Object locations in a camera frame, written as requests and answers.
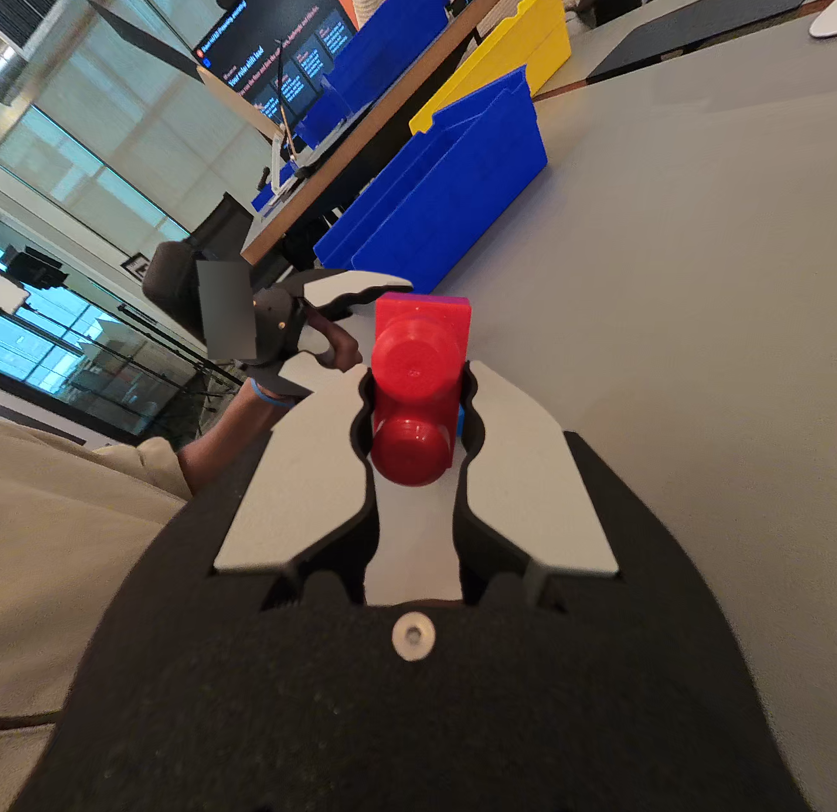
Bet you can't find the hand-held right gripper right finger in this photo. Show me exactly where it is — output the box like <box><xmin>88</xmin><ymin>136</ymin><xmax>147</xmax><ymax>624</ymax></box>
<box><xmin>453</xmin><ymin>361</ymin><xmax>619</xmax><ymax>577</ymax></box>

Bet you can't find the black office chair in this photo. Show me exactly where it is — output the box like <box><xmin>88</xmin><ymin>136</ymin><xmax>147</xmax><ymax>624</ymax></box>
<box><xmin>194</xmin><ymin>194</ymin><xmax>257</xmax><ymax>266</ymax></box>

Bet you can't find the person's left forearm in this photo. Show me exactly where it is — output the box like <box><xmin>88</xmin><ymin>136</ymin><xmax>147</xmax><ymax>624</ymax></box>
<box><xmin>177</xmin><ymin>374</ymin><xmax>315</xmax><ymax>496</ymax></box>

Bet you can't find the wooden shelf board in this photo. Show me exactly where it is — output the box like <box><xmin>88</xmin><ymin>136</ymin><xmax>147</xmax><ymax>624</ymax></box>
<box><xmin>242</xmin><ymin>0</ymin><xmax>524</xmax><ymax>263</ymax></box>

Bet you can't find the yellow plastic bin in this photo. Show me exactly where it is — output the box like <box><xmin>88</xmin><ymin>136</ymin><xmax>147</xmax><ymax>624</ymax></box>
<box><xmin>410</xmin><ymin>0</ymin><xmax>572</xmax><ymax>135</ymax></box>

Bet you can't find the red double toy block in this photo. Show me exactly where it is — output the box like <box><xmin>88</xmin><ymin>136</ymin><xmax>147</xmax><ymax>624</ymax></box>
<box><xmin>367</xmin><ymin>296</ymin><xmax>472</xmax><ymax>488</ymax></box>

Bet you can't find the person's beige jacket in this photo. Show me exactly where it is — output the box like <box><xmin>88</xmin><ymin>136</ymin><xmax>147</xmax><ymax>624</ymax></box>
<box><xmin>0</xmin><ymin>417</ymin><xmax>192</xmax><ymax>774</ymax></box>

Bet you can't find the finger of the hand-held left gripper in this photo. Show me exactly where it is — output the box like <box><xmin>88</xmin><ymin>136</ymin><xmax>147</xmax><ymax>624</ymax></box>
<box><xmin>299</xmin><ymin>270</ymin><xmax>414</xmax><ymax>310</ymax></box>

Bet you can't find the blue plastic bin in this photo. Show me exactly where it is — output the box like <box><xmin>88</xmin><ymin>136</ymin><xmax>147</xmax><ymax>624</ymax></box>
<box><xmin>314</xmin><ymin>69</ymin><xmax>548</xmax><ymax>293</ymax></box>
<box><xmin>299</xmin><ymin>0</ymin><xmax>452</xmax><ymax>148</ymax></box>

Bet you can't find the person's left hand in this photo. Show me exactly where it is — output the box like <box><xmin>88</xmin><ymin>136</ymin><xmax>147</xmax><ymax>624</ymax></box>
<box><xmin>308</xmin><ymin>315</ymin><xmax>364</xmax><ymax>371</ymax></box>

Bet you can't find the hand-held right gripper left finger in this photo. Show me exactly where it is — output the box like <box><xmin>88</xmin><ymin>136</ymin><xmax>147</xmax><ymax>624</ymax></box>
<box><xmin>214</xmin><ymin>368</ymin><xmax>380</xmax><ymax>577</ymax></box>

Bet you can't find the large display screen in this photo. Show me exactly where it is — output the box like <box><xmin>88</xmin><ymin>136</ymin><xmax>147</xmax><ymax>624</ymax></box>
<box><xmin>194</xmin><ymin>0</ymin><xmax>361</xmax><ymax>119</ymax></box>

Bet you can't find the blue wristband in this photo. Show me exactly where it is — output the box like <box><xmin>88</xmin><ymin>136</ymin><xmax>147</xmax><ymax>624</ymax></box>
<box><xmin>249</xmin><ymin>378</ymin><xmax>296</xmax><ymax>409</ymax></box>

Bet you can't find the black inset table panel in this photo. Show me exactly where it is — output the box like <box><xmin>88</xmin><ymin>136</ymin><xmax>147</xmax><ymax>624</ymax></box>
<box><xmin>586</xmin><ymin>0</ymin><xmax>827</xmax><ymax>83</ymax></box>

